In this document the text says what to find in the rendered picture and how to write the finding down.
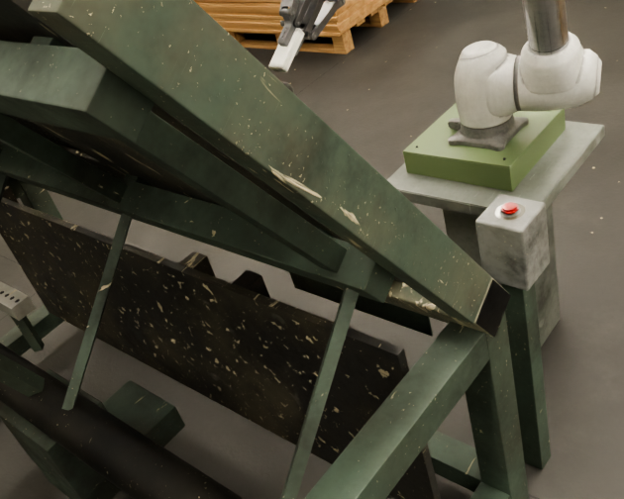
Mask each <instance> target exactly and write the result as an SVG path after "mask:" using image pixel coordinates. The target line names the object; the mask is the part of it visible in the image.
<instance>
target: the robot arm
mask: <svg viewBox="0 0 624 499"><path fill-rule="evenodd" d="M345 3H346V0H282V1H281V4H280V8H279V16H281V17H283V19H284V21H280V25H281V27H283V29H282V31H281V34H280V36H279V38H278V41H277V43H278V46H277V49H276V51H275V53H274V55H273V57H272V59H271V61H270V64H269V66H268V67H269V68H271V69H272V70H273V71H279V72H287V71H288V68H289V66H290V64H291V63H292V61H293V59H294V56H295V55H298V53H299V51H300V48H301V47H302V44H303V42H304V40H313V41H315V40H316V39H317V38H318V36H319V35H320V34H321V32H322V31H323V29H324V28H325V27H326V25H327V24H328V22H329V21H330V20H331V18H332V17H333V15H334V14H335V13H336V11H337V10H338V9H339V8H341V7H342V6H344V5H345ZM522 3H523V10H524V16H525V23H526V29H527V36H528V42H527V43H526V44H525V45H524V47H523V48H522V50H521V55H515V54H511V53H507V50H506V48H505V47H503V46H502V45H500V44H498V43H494V42H491V41H482V42H477V43H474V44H471V45H469V46H467V47H466V48H464V49H463V51H462V53H461V55H460V57H459V60H458V64H457V67H456V71H455V77H454V85H455V96H456V103H457V108H458V112H459V116H460V117H459V118H452V119H450V120H449V123H448V125H449V127H450V128H452V129H455V130H458V131H457V132H456V133H455V134H454V135H452V136H451V137H449V138H448V142H449V145H451V146H456V145H459V146H468V147H475V148H483V149H490V150H495V151H501V150H504V149H505V147H506V145H507V144H508V143H509V142H510V140H511V139H512V138H513V137H514V136H515V135H516V134H517V133H518V132H519V131H520V130H521V129H522V128H523V127H525V126H527V125H528V124H529V120H528V118H526V117H514V116H513V113H516V112H518V111H552V110H561V109H567V108H572V107H575V106H579V105H581V104H584V103H586V102H588V101H590V100H592V99H593V98H594V97H595V96H596V95H597V94H598V93H599V89H600V77H601V65H602V61H601V60H600V58H599V57H598V55H597V54H596V53H595V52H593V51H592V50H584V49H583V48H582V46H581V44H580V42H579V39H578V38H577V36H575V35H574V34H572V33H570V32H569V31H568V22H567V12H566V2H565V0H522ZM288 7H289V9H287V8H288Z"/></svg>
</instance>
